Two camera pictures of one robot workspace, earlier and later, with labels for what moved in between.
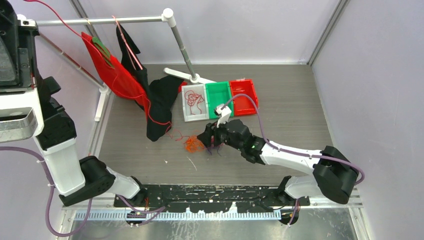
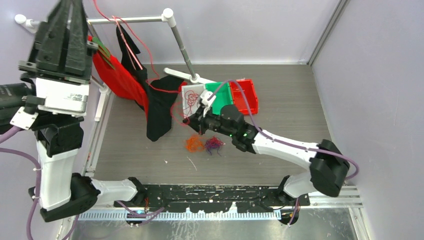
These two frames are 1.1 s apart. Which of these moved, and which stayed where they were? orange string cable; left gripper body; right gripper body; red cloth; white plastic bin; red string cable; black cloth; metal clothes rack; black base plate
Moved: left gripper body; red string cable; right gripper body
Stayed: metal clothes rack; black base plate; orange string cable; red cloth; white plastic bin; black cloth
